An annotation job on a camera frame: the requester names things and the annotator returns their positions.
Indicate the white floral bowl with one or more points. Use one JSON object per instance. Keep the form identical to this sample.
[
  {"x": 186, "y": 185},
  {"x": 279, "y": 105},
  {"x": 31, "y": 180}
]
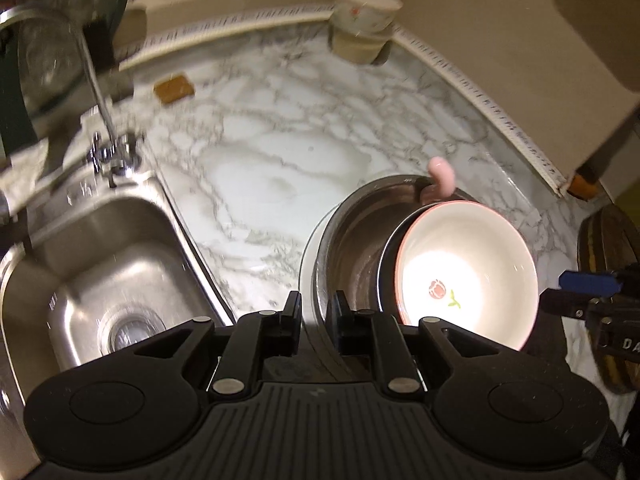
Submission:
[{"x": 465, "y": 280}]

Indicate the music note sealing tape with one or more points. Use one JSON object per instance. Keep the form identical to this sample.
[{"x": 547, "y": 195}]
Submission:
[{"x": 480, "y": 95}]

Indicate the round wooden cutting board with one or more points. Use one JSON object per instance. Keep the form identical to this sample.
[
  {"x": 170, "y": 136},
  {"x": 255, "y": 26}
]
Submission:
[{"x": 607, "y": 240}]

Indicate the orange sponge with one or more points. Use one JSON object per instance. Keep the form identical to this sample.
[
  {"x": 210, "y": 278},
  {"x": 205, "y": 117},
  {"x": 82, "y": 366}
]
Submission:
[{"x": 582, "y": 186}]

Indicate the small floral bowl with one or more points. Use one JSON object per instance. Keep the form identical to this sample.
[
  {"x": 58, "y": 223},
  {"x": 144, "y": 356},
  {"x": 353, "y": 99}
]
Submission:
[{"x": 365, "y": 7}]

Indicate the glass pot lid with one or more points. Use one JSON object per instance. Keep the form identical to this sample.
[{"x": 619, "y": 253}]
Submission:
[{"x": 65, "y": 35}]

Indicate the chrome faucet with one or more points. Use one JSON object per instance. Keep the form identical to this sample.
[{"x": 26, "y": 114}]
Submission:
[{"x": 100, "y": 95}]

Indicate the stainless steel sink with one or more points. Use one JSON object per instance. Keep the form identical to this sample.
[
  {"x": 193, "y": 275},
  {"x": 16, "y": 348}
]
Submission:
[{"x": 100, "y": 270}]

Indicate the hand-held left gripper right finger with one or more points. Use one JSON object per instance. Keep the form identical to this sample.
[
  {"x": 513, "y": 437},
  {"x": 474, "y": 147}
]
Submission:
[{"x": 346, "y": 325}]

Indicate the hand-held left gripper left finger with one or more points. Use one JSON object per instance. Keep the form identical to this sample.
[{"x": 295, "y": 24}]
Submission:
[{"x": 287, "y": 322}]

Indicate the stainless steel bowl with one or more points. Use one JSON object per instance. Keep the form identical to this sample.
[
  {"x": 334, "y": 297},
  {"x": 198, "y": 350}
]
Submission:
[{"x": 350, "y": 240}]

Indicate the clear glass container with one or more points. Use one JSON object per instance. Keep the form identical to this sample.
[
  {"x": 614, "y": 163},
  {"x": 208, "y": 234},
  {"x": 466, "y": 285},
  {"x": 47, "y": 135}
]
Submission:
[{"x": 357, "y": 45}]

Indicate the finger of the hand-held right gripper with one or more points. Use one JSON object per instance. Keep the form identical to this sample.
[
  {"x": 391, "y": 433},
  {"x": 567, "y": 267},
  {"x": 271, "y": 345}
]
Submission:
[
  {"x": 587, "y": 281},
  {"x": 567, "y": 302}
]

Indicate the brown sponge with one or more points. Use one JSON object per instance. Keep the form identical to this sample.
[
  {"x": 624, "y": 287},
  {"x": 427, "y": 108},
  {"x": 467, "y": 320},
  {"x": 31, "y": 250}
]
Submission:
[{"x": 174, "y": 89}]

